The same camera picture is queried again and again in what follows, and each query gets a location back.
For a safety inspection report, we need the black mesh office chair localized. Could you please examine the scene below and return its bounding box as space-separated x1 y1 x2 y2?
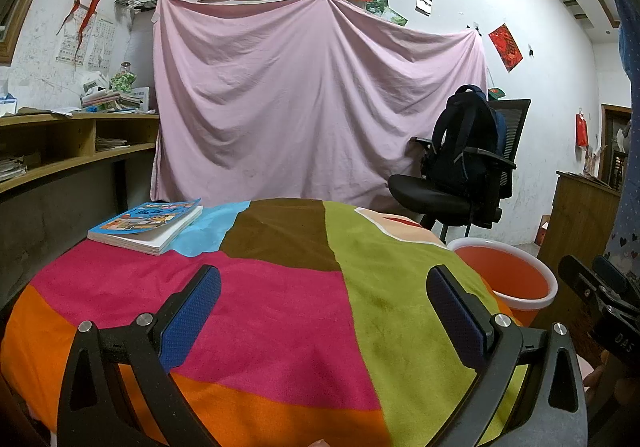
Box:
387 98 532 240

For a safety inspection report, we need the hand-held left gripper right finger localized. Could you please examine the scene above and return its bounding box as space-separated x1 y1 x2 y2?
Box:
426 264 590 447

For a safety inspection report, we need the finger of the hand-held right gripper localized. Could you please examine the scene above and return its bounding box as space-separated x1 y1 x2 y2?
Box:
592 255 634 299
558 254 614 311

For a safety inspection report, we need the dark blue backpack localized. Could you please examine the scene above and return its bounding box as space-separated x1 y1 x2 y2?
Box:
430 84 501 188

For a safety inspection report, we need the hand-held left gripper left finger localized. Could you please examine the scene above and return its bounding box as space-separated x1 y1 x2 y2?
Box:
56 264 222 447

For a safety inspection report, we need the blue white box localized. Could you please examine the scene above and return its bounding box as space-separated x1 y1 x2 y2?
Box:
0 77 18 117

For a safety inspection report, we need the blue cover picture book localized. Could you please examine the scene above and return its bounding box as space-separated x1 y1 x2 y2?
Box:
87 198 204 256

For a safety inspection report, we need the white wall chart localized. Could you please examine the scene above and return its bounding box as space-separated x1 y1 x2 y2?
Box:
86 20 116 70
55 14 86 64

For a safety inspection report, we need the person's right hand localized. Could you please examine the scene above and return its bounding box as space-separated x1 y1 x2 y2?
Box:
583 365 640 406

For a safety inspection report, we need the wooden door frame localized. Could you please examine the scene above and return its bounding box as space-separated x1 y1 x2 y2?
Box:
600 103 633 188

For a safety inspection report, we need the wooden cabinet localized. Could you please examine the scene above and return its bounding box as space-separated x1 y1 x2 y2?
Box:
537 171 623 278

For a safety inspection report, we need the red cardboard box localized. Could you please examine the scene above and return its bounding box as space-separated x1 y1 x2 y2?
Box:
534 213 553 248

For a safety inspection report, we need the stack of books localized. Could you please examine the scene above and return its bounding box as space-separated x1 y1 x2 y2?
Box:
80 72 151 114

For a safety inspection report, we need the wire wall shelf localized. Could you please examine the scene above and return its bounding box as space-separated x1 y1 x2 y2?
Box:
114 0 157 18

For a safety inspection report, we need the red paper wall decoration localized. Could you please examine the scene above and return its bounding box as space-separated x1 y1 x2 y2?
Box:
488 24 524 73

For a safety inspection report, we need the pink hanging bed sheet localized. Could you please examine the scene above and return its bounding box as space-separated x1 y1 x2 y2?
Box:
150 0 488 210

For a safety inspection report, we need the blue heart print curtain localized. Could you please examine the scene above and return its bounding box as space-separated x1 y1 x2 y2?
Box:
602 0 640 273

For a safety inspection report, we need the wooden shelf desk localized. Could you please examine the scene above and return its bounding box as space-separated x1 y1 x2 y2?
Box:
0 111 161 205

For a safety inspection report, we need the glass jar with green sweets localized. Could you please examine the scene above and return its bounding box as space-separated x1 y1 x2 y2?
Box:
111 62 138 93

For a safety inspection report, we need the red bucket with white rim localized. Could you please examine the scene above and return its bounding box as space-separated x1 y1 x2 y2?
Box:
446 237 558 328

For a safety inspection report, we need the multicoloured patchwork blanket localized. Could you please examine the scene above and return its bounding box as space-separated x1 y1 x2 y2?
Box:
0 197 531 447

